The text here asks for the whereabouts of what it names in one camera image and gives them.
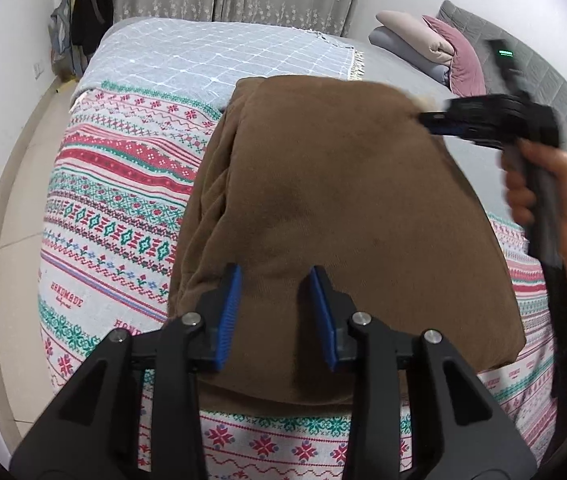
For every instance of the grey quilted headboard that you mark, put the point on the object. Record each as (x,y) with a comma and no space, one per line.
(563,90)

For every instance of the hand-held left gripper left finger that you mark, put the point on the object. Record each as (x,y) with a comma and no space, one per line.
(228,320)

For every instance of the blue-grey hanging bag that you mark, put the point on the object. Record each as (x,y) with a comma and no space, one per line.
(63,35)

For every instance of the black hanging garment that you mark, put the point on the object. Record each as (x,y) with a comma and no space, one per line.
(93,5)

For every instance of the beige pillow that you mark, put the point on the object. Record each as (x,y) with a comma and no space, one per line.
(413,35)

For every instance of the grey-blue pillow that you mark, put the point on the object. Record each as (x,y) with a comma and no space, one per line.
(403,55)

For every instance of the brown coat with fur collar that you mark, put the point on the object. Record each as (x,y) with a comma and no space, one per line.
(343,210)

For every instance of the pink pillow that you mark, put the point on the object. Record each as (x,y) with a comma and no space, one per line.
(458,60)

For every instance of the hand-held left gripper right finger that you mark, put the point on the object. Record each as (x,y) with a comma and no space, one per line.
(324,320)

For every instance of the light grey checked blanket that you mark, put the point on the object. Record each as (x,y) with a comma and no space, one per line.
(203,60)

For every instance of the white wall socket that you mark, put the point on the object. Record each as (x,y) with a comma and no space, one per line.
(38,69)

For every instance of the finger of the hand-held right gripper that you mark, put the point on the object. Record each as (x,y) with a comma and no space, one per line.
(438,122)

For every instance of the red green patterned blanket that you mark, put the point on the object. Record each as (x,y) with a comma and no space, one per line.
(113,220)

